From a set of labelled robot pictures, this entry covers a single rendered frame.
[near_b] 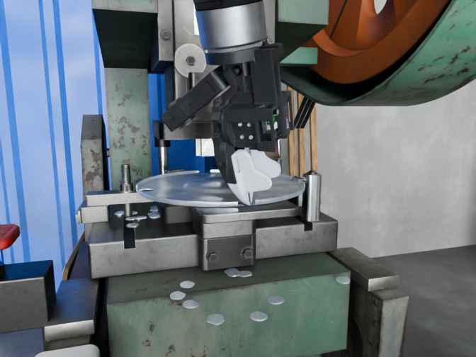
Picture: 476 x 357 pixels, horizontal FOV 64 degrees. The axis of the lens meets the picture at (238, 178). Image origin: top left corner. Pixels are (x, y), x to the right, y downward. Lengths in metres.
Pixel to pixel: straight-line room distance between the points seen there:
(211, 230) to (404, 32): 0.49
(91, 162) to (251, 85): 0.64
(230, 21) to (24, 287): 0.41
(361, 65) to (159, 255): 0.56
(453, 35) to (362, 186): 1.75
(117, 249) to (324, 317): 0.36
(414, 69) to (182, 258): 0.51
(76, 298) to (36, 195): 1.37
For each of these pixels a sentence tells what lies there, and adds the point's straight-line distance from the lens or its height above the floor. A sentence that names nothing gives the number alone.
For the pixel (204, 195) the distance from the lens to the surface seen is 0.59.
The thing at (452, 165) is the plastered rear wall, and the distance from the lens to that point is 2.79.
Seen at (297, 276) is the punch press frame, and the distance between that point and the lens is 0.65.
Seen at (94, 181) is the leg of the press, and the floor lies 0.74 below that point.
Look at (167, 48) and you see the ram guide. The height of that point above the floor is 1.01.
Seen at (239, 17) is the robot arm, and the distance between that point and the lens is 0.42.
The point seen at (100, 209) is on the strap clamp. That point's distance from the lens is 0.76.
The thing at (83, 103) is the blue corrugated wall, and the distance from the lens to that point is 1.89.
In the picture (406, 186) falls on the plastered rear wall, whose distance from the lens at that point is 2.58.
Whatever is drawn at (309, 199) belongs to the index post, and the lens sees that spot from 0.72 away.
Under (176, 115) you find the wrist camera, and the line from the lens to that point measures 0.50.
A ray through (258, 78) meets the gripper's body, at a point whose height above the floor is 0.95.
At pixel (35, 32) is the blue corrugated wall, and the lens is 1.94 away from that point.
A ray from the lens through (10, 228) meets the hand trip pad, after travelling 0.58.
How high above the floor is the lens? 0.91
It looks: 10 degrees down
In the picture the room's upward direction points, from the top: straight up
